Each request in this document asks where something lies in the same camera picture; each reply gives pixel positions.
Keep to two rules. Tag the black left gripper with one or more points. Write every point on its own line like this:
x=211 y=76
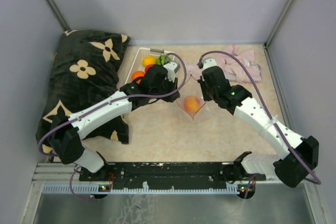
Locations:
x=172 y=98

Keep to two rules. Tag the clear orange zip bag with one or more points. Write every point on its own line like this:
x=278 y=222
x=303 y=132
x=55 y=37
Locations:
x=192 y=87

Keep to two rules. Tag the white perforated plastic basket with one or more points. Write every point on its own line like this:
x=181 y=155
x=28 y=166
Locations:
x=137 y=61

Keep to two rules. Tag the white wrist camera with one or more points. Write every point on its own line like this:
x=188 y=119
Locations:
x=207 y=63
x=172 y=68

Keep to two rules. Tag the peach toy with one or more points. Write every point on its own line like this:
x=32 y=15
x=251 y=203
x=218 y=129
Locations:
x=192 y=104

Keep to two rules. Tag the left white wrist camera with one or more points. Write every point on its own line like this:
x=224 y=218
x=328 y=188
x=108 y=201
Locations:
x=172 y=68

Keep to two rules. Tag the black floral plush blanket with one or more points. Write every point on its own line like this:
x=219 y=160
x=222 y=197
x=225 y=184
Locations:
x=84 y=72

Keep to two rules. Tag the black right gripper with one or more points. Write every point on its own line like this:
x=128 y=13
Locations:
x=201 y=81

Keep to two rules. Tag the red apple toy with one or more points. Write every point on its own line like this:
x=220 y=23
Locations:
x=148 y=67

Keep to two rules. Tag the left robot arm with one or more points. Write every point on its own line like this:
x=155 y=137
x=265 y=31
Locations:
x=67 y=134

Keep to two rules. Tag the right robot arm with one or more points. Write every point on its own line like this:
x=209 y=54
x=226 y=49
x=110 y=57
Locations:
x=295 y=155

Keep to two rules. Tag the yellow lemon toy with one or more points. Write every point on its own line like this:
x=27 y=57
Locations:
x=149 y=60

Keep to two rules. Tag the orange fruit toy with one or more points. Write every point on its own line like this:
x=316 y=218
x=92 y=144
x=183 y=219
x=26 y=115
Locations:
x=137 y=74

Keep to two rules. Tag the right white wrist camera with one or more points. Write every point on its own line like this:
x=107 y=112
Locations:
x=207 y=63

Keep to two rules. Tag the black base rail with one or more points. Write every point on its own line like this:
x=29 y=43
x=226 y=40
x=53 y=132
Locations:
x=169 y=175

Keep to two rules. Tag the green watermelon ball toy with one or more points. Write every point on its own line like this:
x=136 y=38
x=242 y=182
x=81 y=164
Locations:
x=162 y=60

